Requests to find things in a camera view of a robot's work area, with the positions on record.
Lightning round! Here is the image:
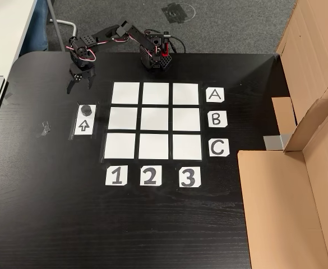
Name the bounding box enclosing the white nine-square grid sheet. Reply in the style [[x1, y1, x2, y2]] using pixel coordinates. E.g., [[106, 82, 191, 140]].
[[103, 81, 203, 161]]

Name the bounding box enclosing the white arrow paper sheet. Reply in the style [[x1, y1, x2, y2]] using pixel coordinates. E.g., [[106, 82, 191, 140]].
[[73, 104, 96, 137]]

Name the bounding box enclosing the crumpled grey tape piece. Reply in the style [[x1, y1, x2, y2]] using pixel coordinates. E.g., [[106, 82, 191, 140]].
[[36, 120, 52, 138]]

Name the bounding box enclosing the person's leg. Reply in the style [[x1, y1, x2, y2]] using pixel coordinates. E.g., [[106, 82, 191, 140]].
[[19, 0, 51, 55]]

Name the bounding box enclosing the flat grey tape piece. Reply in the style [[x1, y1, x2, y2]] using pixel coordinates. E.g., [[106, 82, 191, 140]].
[[3, 91, 15, 106]]

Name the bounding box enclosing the red black clamp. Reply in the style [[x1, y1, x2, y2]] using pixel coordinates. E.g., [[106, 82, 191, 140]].
[[161, 31, 172, 57]]

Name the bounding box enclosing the white desk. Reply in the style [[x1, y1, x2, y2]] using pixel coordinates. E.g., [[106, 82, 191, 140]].
[[0, 0, 40, 78]]

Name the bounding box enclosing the paper sheet number 1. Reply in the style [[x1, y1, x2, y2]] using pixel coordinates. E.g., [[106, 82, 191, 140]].
[[105, 165, 128, 186]]

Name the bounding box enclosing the black floor tape patch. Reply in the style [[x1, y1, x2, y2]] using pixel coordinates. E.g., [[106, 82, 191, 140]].
[[161, 2, 196, 24]]

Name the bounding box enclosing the paper sheet number 2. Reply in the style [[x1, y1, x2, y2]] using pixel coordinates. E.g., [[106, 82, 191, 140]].
[[140, 165, 163, 187]]

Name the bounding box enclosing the paper sheet letter A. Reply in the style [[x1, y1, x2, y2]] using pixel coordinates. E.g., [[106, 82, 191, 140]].
[[205, 87, 225, 103]]

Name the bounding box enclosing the paper sheet letter B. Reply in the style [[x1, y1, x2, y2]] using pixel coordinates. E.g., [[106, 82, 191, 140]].
[[207, 111, 228, 128]]

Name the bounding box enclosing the paper sheet number 3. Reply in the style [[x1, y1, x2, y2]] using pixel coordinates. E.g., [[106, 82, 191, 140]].
[[179, 166, 202, 188]]

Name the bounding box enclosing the paper sheet letter C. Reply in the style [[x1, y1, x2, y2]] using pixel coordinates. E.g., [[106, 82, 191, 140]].
[[208, 139, 230, 157]]

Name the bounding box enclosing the grey tape strip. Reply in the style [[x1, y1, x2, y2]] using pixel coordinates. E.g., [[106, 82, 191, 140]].
[[264, 133, 292, 151]]

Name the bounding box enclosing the brown cardboard sheet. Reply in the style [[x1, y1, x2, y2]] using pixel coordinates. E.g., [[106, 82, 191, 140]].
[[237, 100, 328, 269], [271, 0, 328, 154]]

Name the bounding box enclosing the grey metal tube frame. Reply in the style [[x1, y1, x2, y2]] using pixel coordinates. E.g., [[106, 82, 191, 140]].
[[46, 0, 77, 53]]

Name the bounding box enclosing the black power cable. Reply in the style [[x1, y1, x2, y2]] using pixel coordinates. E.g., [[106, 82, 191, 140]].
[[169, 35, 187, 54]]

